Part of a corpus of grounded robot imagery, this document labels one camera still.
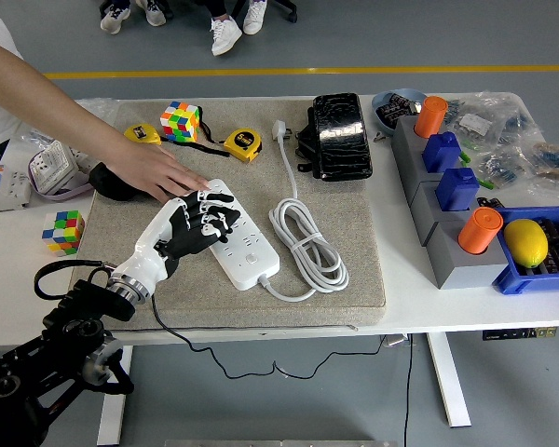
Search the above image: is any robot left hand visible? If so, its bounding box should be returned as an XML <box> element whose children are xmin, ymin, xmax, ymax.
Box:
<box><xmin>109</xmin><ymin>188</ymin><xmax>242</xmax><ymax>293</ymax></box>

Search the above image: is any person's left hand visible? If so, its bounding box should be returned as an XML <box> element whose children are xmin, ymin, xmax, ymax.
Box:
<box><xmin>101</xmin><ymin>138</ymin><xmax>212</xmax><ymax>205</ymax></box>

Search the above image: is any thin black plug cord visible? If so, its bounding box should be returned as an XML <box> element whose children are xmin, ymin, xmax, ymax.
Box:
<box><xmin>151</xmin><ymin>292</ymin><xmax>384</xmax><ymax>381</ymax></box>

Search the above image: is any white power strip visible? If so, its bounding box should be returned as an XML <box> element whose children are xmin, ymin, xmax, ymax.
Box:
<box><xmin>199</xmin><ymin>178</ymin><xmax>281</xmax><ymax>292</ymax></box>

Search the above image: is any small yellow tape measure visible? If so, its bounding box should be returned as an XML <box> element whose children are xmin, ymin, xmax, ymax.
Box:
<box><xmin>123</xmin><ymin>123</ymin><xmax>162</xmax><ymax>146</ymax></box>

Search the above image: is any large colourful puzzle cube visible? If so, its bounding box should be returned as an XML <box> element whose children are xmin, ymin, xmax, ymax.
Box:
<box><xmin>159</xmin><ymin>100</ymin><xmax>201</xmax><ymax>142</ymax></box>

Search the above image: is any white socket panel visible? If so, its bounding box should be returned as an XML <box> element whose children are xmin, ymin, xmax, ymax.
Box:
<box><xmin>69</xmin><ymin>143</ymin><xmax>99</xmax><ymax>171</ymax></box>
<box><xmin>27</xmin><ymin>139</ymin><xmax>81</xmax><ymax>195</ymax></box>

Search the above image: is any plastic bag of metal screws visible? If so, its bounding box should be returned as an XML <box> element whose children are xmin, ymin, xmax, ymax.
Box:
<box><xmin>20</xmin><ymin>97</ymin><xmax>120</xmax><ymax>150</ymax></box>

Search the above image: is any small colourful puzzle cube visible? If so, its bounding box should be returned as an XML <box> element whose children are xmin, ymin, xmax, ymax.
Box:
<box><xmin>41</xmin><ymin>210</ymin><xmax>86</xmax><ymax>256</ymax></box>

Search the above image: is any yellow tape measure marked 5m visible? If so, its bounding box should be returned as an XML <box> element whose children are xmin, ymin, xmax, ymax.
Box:
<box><xmin>223</xmin><ymin>129</ymin><xmax>264</xmax><ymax>164</ymax></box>

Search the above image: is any white circuit breaker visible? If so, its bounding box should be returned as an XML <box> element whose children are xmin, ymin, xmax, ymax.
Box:
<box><xmin>0</xmin><ymin>164</ymin><xmax>33</xmax><ymax>215</ymax></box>

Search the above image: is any white grey sneaker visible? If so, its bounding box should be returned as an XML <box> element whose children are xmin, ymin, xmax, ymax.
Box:
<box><xmin>134</xmin><ymin>0</ymin><xmax>168</xmax><ymax>27</ymax></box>
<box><xmin>100</xmin><ymin>4</ymin><xmax>131</xmax><ymax>34</ymax></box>

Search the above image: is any white table leg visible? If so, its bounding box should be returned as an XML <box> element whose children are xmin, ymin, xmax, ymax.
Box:
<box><xmin>96</xmin><ymin>345</ymin><xmax>134</xmax><ymax>447</ymax></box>
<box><xmin>426</xmin><ymin>332</ymin><xmax>472</xmax><ymax>428</ymax></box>

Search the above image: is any person's leg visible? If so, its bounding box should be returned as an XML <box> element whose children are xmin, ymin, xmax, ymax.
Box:
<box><xmin>193</xmin><ymin>0</ymin><xmax>229</xmax><ymax>22</ymax></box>

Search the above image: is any grey-brown mat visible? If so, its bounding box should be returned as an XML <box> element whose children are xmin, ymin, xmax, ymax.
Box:
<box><xmin>63</xmin><ymin>97</ymin><xmax>387</xmax><ymax>332</ymax></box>

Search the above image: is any glossy black case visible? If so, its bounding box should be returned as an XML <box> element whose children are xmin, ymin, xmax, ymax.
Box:
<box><xmin>311</xmin><ymin>91</ymin><xmax>374</xmax><ymax>182</ymax></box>

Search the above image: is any black chair base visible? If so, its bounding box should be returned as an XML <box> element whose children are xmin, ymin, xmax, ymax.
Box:
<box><xmin>267</xmin><ymin>0</ymin><xmax>299</xmax><ymax>24</ymax></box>

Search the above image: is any blue bowl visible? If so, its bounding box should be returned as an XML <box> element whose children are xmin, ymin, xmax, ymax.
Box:
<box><xmin>371</xmin><ymin>88</ymin><xmax>429</xmax><ymax>139</ymax></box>

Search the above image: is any black components pile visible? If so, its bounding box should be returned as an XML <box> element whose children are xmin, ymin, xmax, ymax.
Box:
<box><xmin>377</xmin><ymin>92</ymin><xmax>423</xmax><ymax>129</ymax></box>

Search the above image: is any grey holder block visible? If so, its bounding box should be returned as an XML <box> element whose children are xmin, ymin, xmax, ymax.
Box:
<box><xmin>398</xmin><ymin>148</ymin><xmax>448</xmax><ymax>206</ymax></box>
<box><xmin>423</xmin><ymin>216</ymin><xmax>513</xmax><ymax>291</ymax></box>
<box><xmin>409</xmin><ymin>179</ymin><xmax>479</xmax><ymax>246</ymax></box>
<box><xmin>390</xmin><ymin>115</ymin><xmax>430</xmax><ymax>162</ymax></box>

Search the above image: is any orange cylinder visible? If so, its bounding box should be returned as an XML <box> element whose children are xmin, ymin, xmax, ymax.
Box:
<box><xmin>415</xmin><ymin>95</ymin><xmax>449</xmax><ymax>139</ymax></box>
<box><xmin>457</xmin><ymin>207</ymin><xmax>504</xmax><ymax>256</ymax></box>

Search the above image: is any blue block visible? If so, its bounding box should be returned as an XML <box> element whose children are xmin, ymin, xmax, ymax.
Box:
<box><xmin>435</xmin><ymin>167</ymin><xmax>481</xmax><ymax>213</ymax></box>
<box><xmin>421</xmin><ymin>130</ymin><xmax>462</xmax><ymax>174</ymax></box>

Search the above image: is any plastic bag with white label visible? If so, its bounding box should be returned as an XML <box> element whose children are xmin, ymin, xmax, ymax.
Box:
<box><xmin>444</xmin><ymin>91</ymin><xmax>537</xmax><ymax>150</ymax></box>

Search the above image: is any plastic bag of blue resistors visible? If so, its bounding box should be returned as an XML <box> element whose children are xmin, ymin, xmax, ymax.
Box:
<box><xmin>474</xmin><ymin>139</ymin><xmax>537</xmax><ymax>190</ymax></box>

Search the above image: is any blue plastic bin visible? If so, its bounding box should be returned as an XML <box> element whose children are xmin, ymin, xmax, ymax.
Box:
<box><xmin>491</xmin><ymin>204</ymin><xmax>559</xmax><ymax>296</ymax></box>

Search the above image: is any yellow lemon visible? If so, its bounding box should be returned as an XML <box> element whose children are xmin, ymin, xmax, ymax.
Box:
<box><xmin>502</xmin><ymin>219</ymin><xmax>550</xmax><ymax>269</ymax></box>

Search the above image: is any black table control panel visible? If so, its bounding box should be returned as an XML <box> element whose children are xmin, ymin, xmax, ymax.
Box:
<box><xmin>482</xmin><ymin>327</ymin><xmax>559</xmax><ymax>342</ymax></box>

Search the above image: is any plastic bag of brown resistors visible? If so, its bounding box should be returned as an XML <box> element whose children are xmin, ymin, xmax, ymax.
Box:
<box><xmin>525</xmin><ymin>134</ymin><xmax>559</xmax><ymax>201</ymax></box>

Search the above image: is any black lanyard strap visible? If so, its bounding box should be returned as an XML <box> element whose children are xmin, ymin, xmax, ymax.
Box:
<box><xmin>167</xmin><ymin>107</ymin><xmax>232</xmax><ymax>158</ymax></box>

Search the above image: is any purple ribbon strap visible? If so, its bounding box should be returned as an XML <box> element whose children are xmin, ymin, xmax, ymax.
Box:
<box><xmin>30</xmin><ymin>176</ymin><xmax>94</xmax><ymax>203</ymax></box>

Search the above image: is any white power strip cable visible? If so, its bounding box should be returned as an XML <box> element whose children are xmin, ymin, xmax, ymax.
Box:
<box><xmin>259</xmin><ymin>119</ymin><xmax>350</xmax><ymax>302</ymax></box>

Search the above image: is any grey metal bracket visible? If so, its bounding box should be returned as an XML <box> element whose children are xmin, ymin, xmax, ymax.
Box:
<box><xmin>381</xmin><ymin>333</ymin><xmax>416</xmax><ymax>348</ymax></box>

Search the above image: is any black hanging cable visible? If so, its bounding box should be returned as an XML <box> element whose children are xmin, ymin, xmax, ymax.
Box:
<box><xmin>402</xmin><ymin>333</ymin><xmax>414</xmax><ymax>447</ymax></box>

